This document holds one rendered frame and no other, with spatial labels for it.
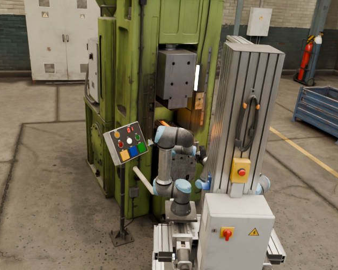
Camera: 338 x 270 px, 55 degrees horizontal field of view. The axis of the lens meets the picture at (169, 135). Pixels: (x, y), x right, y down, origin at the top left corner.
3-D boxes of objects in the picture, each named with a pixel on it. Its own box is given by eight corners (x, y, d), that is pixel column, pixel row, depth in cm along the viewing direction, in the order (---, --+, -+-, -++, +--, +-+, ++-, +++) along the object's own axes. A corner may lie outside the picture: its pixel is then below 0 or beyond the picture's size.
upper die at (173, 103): (186, 107, 303) (187, 97, 299) (167, 109, 294) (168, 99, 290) (166, 94, 337) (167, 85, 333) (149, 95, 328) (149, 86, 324)
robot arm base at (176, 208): (192, 216, 228) (193, 205, 224) (170, 216, 227) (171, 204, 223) (190, 203, 242) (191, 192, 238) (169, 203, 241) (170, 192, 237)
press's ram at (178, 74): (199, 96, 305) (204, 53, 289) (163, 99, 288) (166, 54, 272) (178, 84, 339) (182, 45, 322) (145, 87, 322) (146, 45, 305)
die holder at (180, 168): (195, 180, 338) (199, 141, 319) (162, 187, 321) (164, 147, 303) (170, 156, 382) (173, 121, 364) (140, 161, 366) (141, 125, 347)
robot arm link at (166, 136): (172, 201, 226) (177, 132, 201) (151, 198, 228) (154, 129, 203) (175, 191, 236) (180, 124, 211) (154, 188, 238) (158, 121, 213)
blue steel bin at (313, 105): (370, 140, 590) (383, 102, 560) (338, 145, 560) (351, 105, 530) (319, 116, 689) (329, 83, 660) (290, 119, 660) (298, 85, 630)
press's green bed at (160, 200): (190, 216, 357) (194, 180, 338) (159, 224, 341) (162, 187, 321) (167, 189, 401) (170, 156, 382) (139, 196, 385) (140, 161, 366)
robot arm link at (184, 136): (196, 127, 203) (196, 145, 250) (179, 125, 205) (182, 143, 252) (193, 145, 200) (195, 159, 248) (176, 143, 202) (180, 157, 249)
